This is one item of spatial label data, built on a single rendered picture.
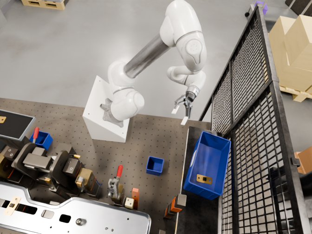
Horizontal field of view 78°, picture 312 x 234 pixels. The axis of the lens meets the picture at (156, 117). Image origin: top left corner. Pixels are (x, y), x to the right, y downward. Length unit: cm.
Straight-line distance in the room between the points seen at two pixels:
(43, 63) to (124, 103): 226
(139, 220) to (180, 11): 99
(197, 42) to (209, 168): 67
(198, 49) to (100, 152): 101
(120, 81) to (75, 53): 219
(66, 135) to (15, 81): 178
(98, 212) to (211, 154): 68
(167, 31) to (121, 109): 58
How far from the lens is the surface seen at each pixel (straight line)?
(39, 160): 104
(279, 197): 80
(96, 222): 109
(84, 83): 291
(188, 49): 87
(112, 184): 89
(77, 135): 161
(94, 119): 134
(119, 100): 131
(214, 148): 122
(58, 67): 325
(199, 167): 115
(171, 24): 98
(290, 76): 324
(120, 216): 108
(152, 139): 154
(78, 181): 104
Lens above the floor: 207
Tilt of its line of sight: 56 degrees down
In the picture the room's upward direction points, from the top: 9 degrees clockwise
